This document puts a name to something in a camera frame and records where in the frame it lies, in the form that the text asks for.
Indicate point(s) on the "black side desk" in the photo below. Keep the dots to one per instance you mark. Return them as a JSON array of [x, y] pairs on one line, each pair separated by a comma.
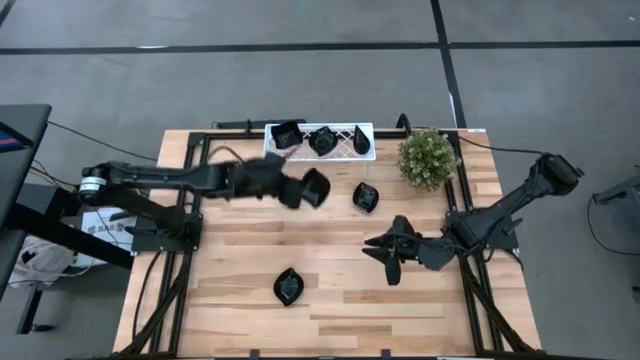
[[20, 170]]

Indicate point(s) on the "small black edge bracket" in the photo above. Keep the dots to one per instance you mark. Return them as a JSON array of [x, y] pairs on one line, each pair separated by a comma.
[[385, 354], [254, 354]]

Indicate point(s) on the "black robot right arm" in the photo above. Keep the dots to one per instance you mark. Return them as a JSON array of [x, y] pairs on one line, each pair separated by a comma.
[[515, 200]]

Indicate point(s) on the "white printed cardboard box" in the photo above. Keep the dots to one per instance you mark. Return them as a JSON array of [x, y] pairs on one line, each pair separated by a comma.
[[102, 227]]

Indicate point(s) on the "white lattice shelf rack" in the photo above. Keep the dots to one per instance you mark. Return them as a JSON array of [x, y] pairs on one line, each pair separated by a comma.
[[340, 157]]

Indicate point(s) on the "black teardrop mini plate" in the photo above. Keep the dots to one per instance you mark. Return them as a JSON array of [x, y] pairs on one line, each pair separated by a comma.
[[361, 144]]

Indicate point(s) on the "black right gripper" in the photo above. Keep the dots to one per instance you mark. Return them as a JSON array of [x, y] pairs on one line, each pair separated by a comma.
[[407, 245]]

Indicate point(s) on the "grey equipment stand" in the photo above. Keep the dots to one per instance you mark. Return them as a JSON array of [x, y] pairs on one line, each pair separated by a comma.
[[620, 192]]

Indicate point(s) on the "green potted plant black pot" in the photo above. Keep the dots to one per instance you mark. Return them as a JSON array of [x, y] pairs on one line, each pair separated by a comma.
[[427, 160]]

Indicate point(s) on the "white plastic bag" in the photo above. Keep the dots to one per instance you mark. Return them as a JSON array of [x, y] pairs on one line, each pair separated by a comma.
[[40, 260]]

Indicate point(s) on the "black leaf-shaped mini plate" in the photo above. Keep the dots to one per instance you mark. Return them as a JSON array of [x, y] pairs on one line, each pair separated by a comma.
[[365, 196], [323, 141], [288, 287], [317, 187]]

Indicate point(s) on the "black square mini plate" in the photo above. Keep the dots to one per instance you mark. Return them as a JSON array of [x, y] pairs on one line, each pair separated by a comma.
[[286, 136]]

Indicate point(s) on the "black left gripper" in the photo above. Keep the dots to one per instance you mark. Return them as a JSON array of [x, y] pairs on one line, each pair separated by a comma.
[[260, 177]]

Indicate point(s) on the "black metal rig frame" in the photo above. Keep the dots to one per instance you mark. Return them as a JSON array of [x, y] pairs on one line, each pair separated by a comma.
[[230, 135]]

